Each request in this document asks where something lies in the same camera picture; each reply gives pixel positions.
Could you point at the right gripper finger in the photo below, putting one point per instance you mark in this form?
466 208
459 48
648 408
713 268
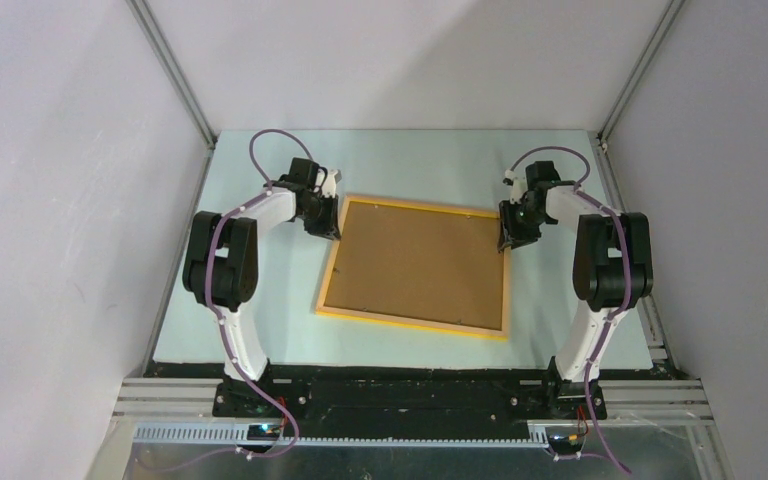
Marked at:
518 241
505 237

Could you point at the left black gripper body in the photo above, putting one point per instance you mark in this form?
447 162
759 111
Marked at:
315 214

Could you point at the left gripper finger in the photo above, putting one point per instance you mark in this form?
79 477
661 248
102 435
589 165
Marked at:
331 211
315 229

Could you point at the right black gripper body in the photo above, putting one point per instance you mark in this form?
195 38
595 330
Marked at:
525 220

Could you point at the yellow wooden picture frame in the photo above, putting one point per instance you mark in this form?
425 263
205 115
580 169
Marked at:
506 298

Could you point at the brown cardboard backing board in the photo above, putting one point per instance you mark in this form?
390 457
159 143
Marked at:
417 265

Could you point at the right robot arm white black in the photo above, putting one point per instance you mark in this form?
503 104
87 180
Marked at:
612 264

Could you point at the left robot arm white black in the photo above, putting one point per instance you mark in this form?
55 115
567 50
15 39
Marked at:
221 262

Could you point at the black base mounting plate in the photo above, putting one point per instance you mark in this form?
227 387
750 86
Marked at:
300 393

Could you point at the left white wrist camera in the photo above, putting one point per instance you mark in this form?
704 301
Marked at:
329 183

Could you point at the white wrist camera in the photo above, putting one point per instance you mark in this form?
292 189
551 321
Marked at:
329 183
517 186

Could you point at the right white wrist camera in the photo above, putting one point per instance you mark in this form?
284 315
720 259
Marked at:
517 186

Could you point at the aluminium extrusion rail front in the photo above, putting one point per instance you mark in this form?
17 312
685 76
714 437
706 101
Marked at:
181 411

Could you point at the right aluminium corner post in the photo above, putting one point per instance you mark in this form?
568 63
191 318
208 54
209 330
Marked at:
640 68

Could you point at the aluminium corner post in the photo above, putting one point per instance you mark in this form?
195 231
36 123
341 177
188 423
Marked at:
169 63
640 68

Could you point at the left aluminium corner post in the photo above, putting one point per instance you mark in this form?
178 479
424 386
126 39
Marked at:
169 63

